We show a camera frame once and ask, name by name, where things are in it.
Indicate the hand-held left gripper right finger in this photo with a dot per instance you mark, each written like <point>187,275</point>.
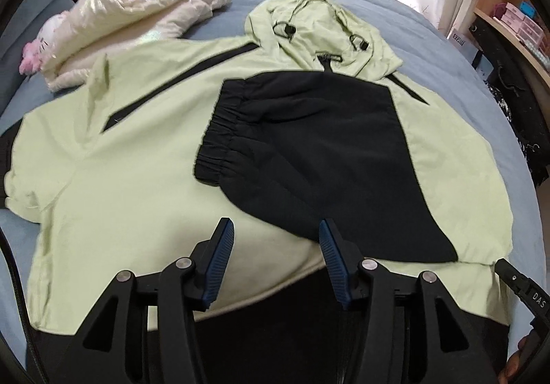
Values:
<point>331,257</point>

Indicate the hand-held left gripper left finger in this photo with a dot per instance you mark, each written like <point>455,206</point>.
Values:
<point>217,257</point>

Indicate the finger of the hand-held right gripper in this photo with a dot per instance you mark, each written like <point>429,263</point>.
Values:
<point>508,270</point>

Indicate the green black hooded jacket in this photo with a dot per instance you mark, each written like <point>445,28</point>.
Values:
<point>129,152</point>

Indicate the person's right hand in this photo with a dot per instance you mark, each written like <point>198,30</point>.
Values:
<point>513,362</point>

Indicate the black white patterned cloth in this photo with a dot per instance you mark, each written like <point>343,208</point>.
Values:
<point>528,143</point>

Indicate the black bag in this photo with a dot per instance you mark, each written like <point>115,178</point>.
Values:
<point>502,66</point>

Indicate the white printed box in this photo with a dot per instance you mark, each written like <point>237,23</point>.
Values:
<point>462,42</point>

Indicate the stack of pink boxes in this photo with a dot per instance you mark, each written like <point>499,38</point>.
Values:
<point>526,27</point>

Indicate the purple soft item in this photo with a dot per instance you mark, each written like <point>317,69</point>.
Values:
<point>501,11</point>

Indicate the blue box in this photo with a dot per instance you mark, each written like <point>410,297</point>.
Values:
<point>527,9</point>

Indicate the pink white plush toy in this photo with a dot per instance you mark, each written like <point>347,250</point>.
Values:
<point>47,33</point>

